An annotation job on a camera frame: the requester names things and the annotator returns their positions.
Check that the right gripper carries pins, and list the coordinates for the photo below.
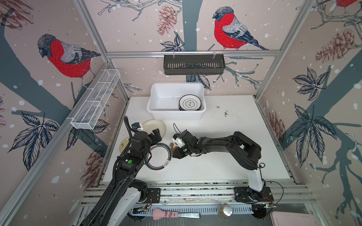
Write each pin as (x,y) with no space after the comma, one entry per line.
(179,153)

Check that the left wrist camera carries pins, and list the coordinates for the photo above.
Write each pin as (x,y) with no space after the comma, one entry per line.
(136,127)

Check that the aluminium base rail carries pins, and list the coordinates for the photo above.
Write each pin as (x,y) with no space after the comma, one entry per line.
(210,193)

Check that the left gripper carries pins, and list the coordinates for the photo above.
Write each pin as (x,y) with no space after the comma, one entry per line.
(154,141)

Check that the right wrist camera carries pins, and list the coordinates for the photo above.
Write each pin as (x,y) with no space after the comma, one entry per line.
(178,141)

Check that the black hanging basket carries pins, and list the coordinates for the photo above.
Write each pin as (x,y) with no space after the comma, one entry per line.
(194,64)

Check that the metal cup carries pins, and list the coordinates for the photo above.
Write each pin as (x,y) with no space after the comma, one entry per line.
(225,211)

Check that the cream round plate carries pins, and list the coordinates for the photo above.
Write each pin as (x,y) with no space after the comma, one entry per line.
(153,124)

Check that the pink tray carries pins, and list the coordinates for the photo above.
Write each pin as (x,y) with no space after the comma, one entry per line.
(292,219)

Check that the white plate green rim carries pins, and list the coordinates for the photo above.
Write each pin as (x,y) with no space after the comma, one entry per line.
(158,157)

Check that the white plastic bin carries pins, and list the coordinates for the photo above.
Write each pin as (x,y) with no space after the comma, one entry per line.
(164,101)

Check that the small yellowish saucer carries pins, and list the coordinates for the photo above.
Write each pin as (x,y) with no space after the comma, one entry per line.
(123,144)

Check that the pink handled scraper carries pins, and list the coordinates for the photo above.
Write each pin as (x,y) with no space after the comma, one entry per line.
(158,214)

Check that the white wire mesh shelf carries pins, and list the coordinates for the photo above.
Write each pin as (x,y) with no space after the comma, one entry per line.
(92,108)

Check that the white plate with flower outline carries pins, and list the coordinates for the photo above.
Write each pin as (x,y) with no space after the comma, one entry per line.
(190,103)

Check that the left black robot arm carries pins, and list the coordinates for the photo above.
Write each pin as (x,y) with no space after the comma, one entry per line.
(124,190)

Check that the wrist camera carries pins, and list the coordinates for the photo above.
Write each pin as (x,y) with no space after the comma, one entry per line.
(178,141)
(136,127)

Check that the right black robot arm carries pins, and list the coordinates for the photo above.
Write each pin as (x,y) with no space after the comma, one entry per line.
(246,153)

